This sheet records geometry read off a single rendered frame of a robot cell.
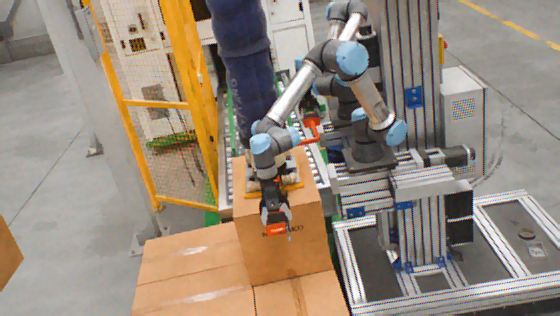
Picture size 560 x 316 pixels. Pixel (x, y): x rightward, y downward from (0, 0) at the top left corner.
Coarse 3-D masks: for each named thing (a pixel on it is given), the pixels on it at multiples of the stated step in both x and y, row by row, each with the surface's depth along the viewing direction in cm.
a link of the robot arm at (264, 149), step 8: (256, 136) 179; (264, 136) 177; (256, 144) 175; (264, 144) 175; (272, 144) 178; (256, 152) 177; (264, 152) 176; (272, 152) 178; (256, 160) 179; (264, 160) 178; (272, 160) 179; (256, 168) 181; (264, 168) 179
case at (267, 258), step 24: (240, 168) 265; (240, 192) 243; (288, 192) 235; (312, 192) 231; (240, 216) 225; (312, 216) 228; (240, 240) 230; (264, 240) 231; (312, 240) 234; (264, 264) 237; (288, 264) 239; (312, 264) 240
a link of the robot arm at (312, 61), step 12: (312, 60) 194; (300, 72) 195; (312, 72) 195; (288, 84) 195; (300, 84) 194; (288, 96) 193; (300, 96) 195; (276, 108) 192; (288, 108) 193; (264, 120) 192; (276, 120) 192; (252, 132) 195; (264, 132) 189
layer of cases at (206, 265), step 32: (224, 224) 294; (160, 256) 278; (192, 256) 272; (224, 256) 267; (160, 288) 253; (192, 288) 249; (224, 288) 245; (256, 288) 241; (288, 288) 237; (320, 288) 233
